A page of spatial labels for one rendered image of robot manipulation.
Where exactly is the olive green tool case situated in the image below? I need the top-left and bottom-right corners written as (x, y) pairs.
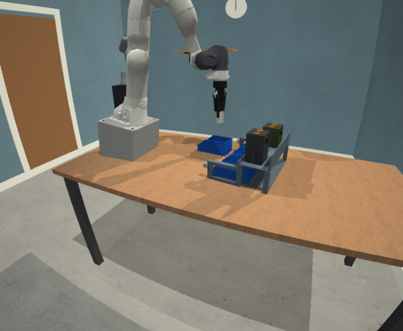
top-left (262, 123), bottom-right (284, 148)

